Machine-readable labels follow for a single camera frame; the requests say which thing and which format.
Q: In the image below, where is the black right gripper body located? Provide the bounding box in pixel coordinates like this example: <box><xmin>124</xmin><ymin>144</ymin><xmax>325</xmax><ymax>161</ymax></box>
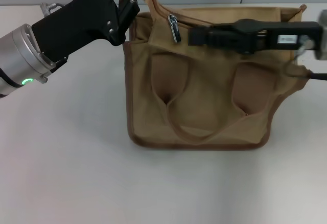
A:
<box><xmin>264</xmin><ymin>20</ymin><xmax>323</xmax><ymax>54</ymax></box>

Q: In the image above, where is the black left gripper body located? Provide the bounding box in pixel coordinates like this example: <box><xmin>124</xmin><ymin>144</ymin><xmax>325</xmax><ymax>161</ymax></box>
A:
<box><xmin>31</xmin><ymin>0</ymin><xmax>126</xmax><ymax>68</ymax></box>

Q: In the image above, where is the silver metal zipper pull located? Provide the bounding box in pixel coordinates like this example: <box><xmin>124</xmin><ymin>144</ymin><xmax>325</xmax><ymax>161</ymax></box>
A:
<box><xmin>167</xmin><ymin>13</ymin><xmax>182</xmax><ymax>44</ymax></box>

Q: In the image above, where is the khaki canvas food bag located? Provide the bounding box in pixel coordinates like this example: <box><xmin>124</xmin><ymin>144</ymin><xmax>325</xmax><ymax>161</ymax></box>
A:
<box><xmin>119</xmin><ymin>0</ymin><xmax>311</xmax><ymax>155</ymax></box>

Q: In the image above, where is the silver left gripper cable connector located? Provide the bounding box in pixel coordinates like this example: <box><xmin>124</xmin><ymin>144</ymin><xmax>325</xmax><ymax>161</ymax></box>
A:
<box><xmin>40</xmin><ymin>1</ymin><xmax>65</xmax><ymax>15</ymax></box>

